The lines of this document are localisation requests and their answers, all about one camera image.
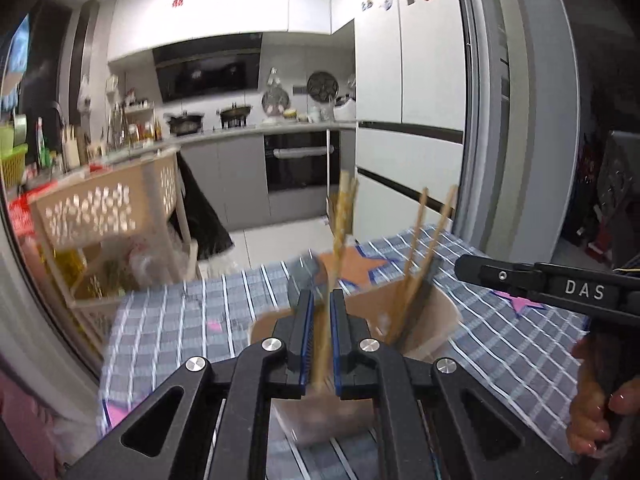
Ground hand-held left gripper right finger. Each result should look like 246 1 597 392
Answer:
330 289 577 480

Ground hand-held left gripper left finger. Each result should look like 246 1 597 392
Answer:
65 291 317 480

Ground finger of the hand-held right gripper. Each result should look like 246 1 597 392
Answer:
455 254 538 298

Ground beige utensil holder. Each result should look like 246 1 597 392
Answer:
248 281 464 448

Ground person's right hand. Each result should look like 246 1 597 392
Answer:
567 335 640 457

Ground grey checked star tablecloth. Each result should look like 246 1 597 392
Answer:
97 225 601 480

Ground grey box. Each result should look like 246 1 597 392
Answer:
597 130 640 242

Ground black hanging bag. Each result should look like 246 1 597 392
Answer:
175 152 236 262

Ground black built-in oven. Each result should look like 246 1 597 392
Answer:
263 130 342 194

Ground white refrigerator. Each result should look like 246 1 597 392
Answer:
352 0 469 241

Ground kitchen countertop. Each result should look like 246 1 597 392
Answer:
50 118 359 172

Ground black cooking pot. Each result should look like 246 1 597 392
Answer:
217 103 254 128

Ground beige basket storage cart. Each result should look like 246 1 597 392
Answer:
27 147 202 309

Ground round patterned trivet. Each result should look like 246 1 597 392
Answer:
261 85 291 119

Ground black wok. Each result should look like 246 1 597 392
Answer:
166 112 206 136

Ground black range hood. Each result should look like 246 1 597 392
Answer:
152 33 264 103

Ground pink plastic stool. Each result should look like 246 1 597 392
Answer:
0 360 66 480

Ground knife block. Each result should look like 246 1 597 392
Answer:
62 125 81 169

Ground red package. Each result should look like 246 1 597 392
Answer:
7 187 44 237

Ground dish soap bottle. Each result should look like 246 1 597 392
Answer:
35 117 51 169

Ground white hanging plastic bag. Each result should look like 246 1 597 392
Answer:
77 75 94 112

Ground white upper kitchen cabinets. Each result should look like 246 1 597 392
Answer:
106 0 357 63

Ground green plastic basket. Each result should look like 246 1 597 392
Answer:
0 127 29 187

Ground grey sliding door frame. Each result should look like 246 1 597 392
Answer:
452 0 517 262

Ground dark round wall plate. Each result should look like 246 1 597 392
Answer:
306 70 340 101

